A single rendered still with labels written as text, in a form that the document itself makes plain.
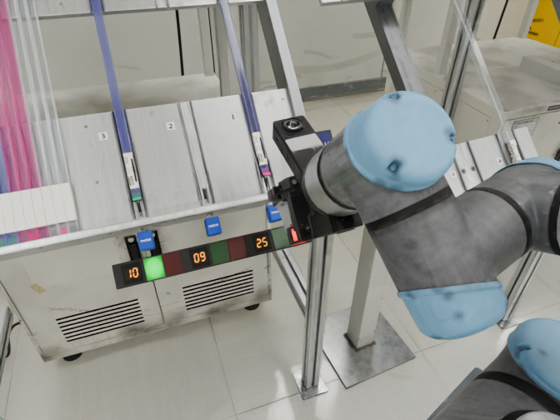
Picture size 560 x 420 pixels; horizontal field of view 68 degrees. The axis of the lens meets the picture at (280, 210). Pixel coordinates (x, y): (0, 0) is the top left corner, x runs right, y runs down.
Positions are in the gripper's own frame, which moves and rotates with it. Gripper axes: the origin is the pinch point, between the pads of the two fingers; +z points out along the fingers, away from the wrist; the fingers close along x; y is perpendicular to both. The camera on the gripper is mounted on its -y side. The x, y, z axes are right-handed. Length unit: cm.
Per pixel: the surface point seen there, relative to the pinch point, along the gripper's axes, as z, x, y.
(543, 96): 42, 106, -22
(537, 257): 40, 82, 26
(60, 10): 9, -27, -41
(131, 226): 7.8, -23.2, -2.1
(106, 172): 9.9, -25.5, -11.9
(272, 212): 8.8, -0.2, 0.5
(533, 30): 169, 273, -112
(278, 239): 11.0, 0.3, 5.1
